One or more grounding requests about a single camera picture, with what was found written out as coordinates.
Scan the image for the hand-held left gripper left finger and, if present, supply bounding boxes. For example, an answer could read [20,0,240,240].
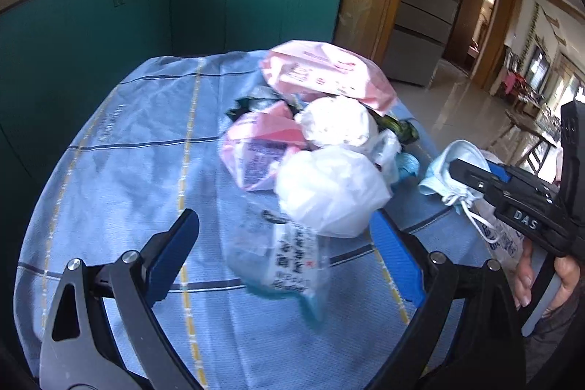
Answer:
[39,208,202,390]

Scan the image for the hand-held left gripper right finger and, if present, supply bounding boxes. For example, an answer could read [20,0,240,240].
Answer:
[370,209,526,390]

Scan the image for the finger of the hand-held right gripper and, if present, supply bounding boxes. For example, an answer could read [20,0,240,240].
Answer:
[449,158,504,201]
[484,160,527,183]

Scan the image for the blue face mask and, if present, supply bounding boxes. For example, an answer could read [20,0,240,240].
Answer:
[418,140,503,245]

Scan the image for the pink and white printed packet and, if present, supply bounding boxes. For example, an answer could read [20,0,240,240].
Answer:
[220,101,308,192]

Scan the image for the pale pink printed packet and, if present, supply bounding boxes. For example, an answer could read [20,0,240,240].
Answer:
[260,40,398,115]

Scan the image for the person's right forearm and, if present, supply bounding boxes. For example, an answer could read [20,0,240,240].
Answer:
[523,280,585,377]

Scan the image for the person's right hand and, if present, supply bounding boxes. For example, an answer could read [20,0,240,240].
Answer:
[511,240,583,311]

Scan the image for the wooden side table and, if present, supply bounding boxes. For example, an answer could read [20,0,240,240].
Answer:
[500,110,558,155]

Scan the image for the light blue crumpled wrapper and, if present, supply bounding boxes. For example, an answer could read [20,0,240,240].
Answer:
[394,152,420,185]

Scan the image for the white plastic bag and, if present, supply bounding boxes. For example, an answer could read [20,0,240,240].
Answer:
[274,145,394,238]

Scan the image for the blue checked tablecloth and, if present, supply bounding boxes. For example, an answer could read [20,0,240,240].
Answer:
[14,49,497,390]

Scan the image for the brown wooden door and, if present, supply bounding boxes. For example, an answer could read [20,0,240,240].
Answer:
[444,0,500,78]

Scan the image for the crumpled white tissue bag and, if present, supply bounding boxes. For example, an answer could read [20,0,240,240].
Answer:
[295,95,403,185]

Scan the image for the grey refrigerator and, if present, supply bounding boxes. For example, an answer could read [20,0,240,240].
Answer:
[383,0,472,88]

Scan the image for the teal kitchen cabinets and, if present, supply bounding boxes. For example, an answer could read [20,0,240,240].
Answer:
[0,0,347,190]

